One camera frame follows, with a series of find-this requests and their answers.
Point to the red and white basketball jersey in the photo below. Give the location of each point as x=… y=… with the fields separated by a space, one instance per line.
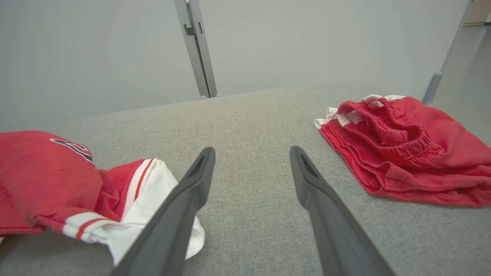
x=50 y=180

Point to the red shorts with white stripes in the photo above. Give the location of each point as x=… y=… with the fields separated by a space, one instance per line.
x=414 y=153

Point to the grey double partition post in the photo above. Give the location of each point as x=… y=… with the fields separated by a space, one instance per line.
x=197 y=50

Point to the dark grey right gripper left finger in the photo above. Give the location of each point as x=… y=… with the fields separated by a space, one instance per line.
x=168 y=230

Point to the grey partition post with foot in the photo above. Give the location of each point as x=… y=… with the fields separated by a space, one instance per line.
x=435 y=84

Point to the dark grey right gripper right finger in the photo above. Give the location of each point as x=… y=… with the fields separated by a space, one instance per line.
x=337 y=234

